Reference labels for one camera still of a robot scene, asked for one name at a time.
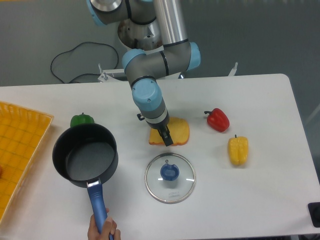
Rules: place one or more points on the yellow toy bell pepper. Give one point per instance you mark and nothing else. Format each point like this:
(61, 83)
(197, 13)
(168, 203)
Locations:
(238, 150)

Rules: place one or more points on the glass lid blue knob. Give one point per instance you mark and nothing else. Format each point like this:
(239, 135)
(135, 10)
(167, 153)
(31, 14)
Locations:
(170, 178)

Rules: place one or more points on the yellow plastic basket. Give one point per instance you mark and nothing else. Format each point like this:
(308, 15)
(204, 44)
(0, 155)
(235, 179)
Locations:
(22, 131)

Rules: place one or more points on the black saucepan blue handle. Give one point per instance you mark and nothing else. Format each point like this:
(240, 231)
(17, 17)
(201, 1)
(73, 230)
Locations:
(87, 156)

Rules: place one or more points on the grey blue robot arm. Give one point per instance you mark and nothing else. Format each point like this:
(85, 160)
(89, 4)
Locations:
(141, 69)

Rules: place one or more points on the red toy bell pepper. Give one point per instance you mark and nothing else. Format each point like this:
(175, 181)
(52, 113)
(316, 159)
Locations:
(217, 120)

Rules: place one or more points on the black device at table edge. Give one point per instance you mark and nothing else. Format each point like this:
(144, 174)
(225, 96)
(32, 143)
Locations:
(314, 211)

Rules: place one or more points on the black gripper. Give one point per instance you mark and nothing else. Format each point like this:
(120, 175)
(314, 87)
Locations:
(161, 124)

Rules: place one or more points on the person's hand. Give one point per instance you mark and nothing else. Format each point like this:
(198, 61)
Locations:
(109, 228)

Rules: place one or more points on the green toy bell pepper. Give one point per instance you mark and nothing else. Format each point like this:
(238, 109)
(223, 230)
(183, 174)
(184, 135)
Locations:
(81, 119)

